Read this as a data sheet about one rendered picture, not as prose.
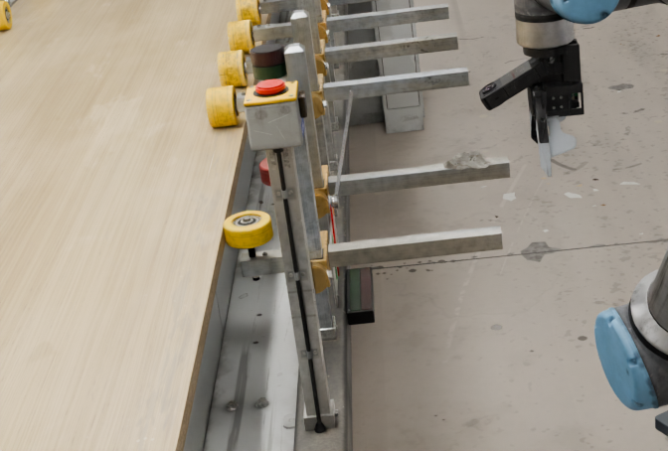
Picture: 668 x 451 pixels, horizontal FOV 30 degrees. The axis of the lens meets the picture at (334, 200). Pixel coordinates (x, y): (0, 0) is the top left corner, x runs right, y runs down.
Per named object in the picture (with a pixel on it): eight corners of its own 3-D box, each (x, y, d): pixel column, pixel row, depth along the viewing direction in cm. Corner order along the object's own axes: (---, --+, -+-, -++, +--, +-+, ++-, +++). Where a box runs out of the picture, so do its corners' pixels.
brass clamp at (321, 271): (334, 255, 214) (330, 228, 212) (333, 292, 201) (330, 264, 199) (298, 259, 214) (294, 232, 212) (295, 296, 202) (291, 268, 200)
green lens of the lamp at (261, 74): (288, 67, 220) (286, 55, 219) (286, 77, 215) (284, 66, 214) (254, 71, 221) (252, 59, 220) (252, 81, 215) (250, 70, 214)
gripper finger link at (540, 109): (550, 140, 195) (543, 86, 197) (540, 141, 195) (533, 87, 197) (548, 147, 200) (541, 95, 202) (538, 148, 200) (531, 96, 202)
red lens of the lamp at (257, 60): (286, 54, 219) (284, 42, 218) (284, 64, 214) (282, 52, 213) (252, 58, 220) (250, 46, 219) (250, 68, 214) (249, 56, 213)
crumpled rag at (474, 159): (489, 153, 231) (488, 141, 230) (493, 167, 225) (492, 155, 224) (441, 158, 232) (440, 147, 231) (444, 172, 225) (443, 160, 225)
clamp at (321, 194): (331, 189, 236) (327, 164, 234) (330, 218, 224) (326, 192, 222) (301, 192, 236) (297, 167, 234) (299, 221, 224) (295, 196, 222)
